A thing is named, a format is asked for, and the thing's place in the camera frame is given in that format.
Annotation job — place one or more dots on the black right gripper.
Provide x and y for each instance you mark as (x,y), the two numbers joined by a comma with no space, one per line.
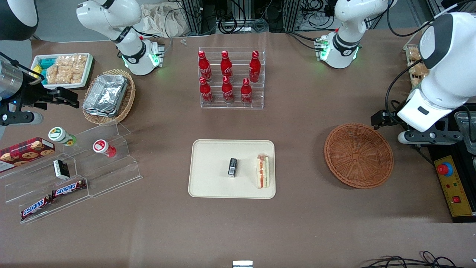
(31,95)

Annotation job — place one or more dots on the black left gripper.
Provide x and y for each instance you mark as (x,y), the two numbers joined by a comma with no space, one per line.
(386,117)

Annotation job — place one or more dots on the triangular sandwich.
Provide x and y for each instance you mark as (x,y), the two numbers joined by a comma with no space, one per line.
(262,171)

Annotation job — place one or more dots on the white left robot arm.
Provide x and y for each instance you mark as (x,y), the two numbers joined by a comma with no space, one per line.
(446,74)

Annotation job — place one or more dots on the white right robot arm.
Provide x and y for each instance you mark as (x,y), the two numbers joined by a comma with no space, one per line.
(111,15)

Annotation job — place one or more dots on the white snack tray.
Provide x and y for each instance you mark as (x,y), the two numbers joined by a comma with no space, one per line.
(63,86)

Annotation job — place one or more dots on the round brown wicker basket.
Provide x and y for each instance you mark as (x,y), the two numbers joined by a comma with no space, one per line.
(359,156)

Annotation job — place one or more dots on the oval light wicker basket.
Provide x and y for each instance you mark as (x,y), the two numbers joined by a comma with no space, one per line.
(128,100)

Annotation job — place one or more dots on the beige rectangular tray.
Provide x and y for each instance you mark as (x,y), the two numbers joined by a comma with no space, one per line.
(212,171)

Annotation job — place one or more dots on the rice cracker pack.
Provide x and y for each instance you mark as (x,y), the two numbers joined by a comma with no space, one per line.
(67,69)

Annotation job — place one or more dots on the silver foil containers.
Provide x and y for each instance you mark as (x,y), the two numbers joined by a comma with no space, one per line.
(106,95)

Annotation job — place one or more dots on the green lidded yogurt bottle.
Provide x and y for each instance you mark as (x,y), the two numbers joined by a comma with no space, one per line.
(59,136)

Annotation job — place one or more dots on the yellow snack pack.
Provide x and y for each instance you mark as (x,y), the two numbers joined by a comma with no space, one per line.
(37,70)

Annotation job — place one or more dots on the teal snack pack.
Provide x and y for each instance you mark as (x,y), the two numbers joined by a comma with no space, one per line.
(46,62)

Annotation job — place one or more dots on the red lidded yogurt bottle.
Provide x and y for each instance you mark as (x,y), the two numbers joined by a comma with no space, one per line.
(102,147)

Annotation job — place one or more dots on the bagged fried snack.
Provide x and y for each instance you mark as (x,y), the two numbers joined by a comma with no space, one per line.
(419,74)
(415,55)

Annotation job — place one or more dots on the red cookie box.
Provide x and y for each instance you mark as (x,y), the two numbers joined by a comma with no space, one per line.
(26,152)

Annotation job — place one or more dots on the small black white box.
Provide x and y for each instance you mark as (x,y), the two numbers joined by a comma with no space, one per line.
(61,169)

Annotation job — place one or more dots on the clear acrylic step display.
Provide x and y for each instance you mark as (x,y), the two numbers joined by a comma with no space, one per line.
(111,175)

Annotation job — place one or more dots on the steel pan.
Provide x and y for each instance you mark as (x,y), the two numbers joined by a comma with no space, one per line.
(469,128)

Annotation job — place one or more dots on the snickers chocolate bar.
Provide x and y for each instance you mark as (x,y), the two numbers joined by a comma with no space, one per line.
(36,207)
(68,188)

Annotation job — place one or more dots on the yellow emergency stop panel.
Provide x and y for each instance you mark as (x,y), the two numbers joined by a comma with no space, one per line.
(455,186)

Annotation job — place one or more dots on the black appliance housing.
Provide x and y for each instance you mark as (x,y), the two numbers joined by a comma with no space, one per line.
(472,186)

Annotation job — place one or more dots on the beige cloth bag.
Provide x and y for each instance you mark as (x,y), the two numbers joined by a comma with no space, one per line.
(160,20)

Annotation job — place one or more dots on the red cola bottle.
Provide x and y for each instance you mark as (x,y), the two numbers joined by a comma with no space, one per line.
(246,92)
(205,91)
(227,91)
(254,67)
(203,67)
(226,66)

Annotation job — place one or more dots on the clear acrylic bottle rack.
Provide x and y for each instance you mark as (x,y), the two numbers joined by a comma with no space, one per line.
(238,105)

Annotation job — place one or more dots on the small silver white object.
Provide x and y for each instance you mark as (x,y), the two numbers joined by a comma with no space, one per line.
(242,264)

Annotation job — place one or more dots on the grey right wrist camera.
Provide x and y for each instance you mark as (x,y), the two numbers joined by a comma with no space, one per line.
(22,118)

